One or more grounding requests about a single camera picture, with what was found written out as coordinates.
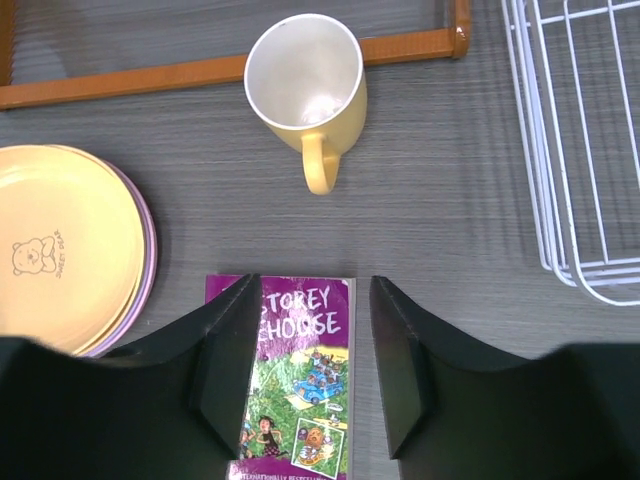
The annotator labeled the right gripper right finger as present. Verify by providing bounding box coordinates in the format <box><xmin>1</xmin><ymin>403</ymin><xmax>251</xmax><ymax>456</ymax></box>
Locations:
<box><xmin>369</xmin><ymin>276</ymin><xmax>639</xmax><ymax>479</ymax></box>

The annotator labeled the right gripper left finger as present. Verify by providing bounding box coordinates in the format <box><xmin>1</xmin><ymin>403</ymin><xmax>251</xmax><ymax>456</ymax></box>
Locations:
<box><xmin>1</xmin><ymin>274</ymin><xmax>262</xmax><ymax>479</ymax></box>

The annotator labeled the purple plate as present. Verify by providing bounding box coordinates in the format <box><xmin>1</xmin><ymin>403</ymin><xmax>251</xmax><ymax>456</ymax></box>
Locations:
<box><xmin>84</xmin><ymin>160</ymin><xmax>159</xmax><ymax>359</ymax></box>

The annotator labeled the yellow plate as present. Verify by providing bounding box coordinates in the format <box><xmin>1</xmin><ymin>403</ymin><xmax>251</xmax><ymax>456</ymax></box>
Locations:
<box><xmin>74</xmin><ymin>154</ymin><xmax>151</xmax><ymax>357</ymax></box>
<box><xmin>1</xmin><ymin>145</ymin><xmax>145</xmax><ymax>354</ymax></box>

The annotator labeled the white wire dish rack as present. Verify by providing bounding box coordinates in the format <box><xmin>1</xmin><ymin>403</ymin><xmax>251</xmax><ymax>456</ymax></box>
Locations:
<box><xmin>502</xmin><ymin>1</ymin><xmax>639</xmax><ymax>307</ymax></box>

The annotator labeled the orange wooden shelf rack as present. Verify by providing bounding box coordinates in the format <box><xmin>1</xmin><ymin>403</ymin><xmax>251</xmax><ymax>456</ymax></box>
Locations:
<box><xmin>1</xmin><ymin>0</ymin><xmax>472</xmax><ymax>111</ymax></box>

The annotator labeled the purple treehouse book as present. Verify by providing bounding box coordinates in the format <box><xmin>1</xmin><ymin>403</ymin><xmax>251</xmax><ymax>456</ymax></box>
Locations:
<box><xmin>227</xmin><ymin>276</ymin><xmax>356</xmax><ymax>479</ymax></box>

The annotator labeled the yellow mug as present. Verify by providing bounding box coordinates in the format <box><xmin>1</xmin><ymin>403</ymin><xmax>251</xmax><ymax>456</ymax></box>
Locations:
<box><xmin>243</xmin><ymin>13</ymin><xmax>368</xmax><ymax>195</ymax></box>

